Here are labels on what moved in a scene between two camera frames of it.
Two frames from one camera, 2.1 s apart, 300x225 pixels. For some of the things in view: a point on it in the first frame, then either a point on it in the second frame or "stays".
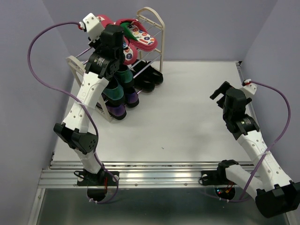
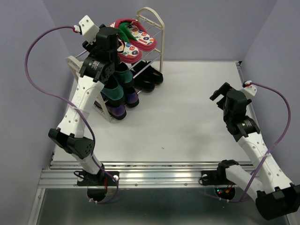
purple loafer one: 117,112 stays
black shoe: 143,82 stays
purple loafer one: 131,98 stays
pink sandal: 130,51 → 135,32
